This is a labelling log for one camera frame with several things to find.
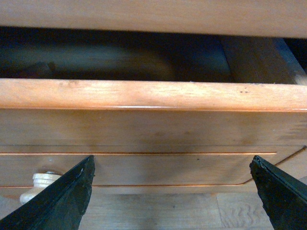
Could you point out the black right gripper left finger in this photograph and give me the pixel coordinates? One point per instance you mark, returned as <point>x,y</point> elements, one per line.
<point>60,206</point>

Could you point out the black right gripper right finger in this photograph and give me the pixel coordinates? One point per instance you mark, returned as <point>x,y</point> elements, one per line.
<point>284,197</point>

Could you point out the light wooden drawer knob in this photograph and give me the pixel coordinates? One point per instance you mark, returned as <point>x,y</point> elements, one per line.
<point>40,181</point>

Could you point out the wooden drawer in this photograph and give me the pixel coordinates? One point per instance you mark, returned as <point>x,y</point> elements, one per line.
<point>160,112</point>

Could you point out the wooden nightstand cabinet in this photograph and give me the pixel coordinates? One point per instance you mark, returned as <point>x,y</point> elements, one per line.
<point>271,18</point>

